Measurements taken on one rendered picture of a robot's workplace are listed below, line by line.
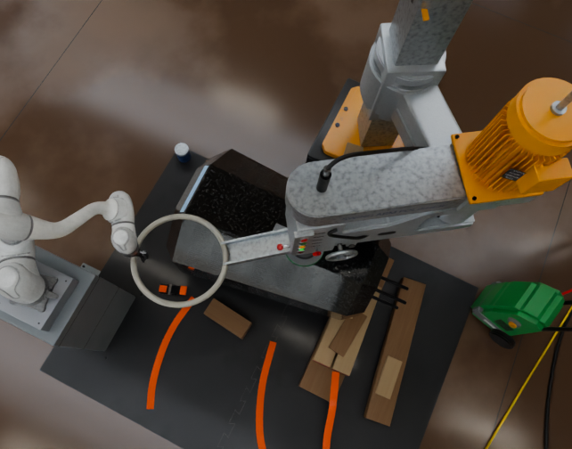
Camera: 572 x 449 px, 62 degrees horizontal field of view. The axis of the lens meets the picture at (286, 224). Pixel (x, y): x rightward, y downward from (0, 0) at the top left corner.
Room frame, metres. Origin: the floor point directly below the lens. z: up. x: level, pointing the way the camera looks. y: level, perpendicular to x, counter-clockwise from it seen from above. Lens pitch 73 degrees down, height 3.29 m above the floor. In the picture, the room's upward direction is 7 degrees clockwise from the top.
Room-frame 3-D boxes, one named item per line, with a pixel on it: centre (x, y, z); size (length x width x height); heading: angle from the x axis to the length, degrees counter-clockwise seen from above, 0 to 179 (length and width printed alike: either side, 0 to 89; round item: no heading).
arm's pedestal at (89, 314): (0.23, 1.20, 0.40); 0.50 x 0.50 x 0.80; 72
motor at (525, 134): (0.81, -0.75, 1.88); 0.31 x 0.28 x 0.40; 15
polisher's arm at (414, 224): (0.74, -0.49, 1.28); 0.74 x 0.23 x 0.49; 105
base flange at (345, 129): (1.40, -0.45, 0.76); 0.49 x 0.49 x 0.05; 71
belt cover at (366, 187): (0.74, -0.45, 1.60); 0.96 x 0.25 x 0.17; 105
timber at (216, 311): (0.29, 0.30, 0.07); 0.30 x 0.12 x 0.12; 65
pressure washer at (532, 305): (0.56, -1.53, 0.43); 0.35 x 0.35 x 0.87; 56
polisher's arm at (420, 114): (1.23, -0.54, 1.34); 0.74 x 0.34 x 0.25; 27
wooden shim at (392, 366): (0.05, -0.78, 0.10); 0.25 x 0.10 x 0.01; 164
